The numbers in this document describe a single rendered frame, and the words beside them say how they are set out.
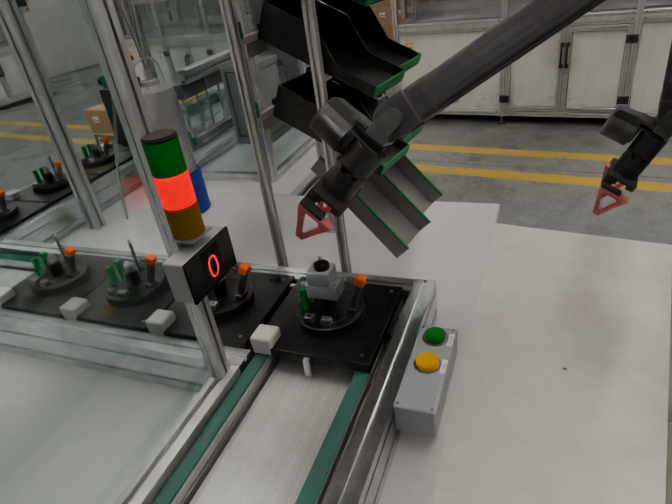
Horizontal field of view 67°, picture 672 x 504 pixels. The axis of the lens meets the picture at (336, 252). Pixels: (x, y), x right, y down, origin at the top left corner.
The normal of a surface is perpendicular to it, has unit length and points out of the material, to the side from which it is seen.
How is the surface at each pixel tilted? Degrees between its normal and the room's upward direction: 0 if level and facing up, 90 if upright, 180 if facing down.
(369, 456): 0
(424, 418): 90
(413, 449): 0
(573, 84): 90
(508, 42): 75
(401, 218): 45
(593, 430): 0
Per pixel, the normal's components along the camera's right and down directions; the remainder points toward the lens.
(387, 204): 0.51, -0.48
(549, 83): -0.48, 0.50
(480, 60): -0.26, 0.29
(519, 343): -0.13, -0.85
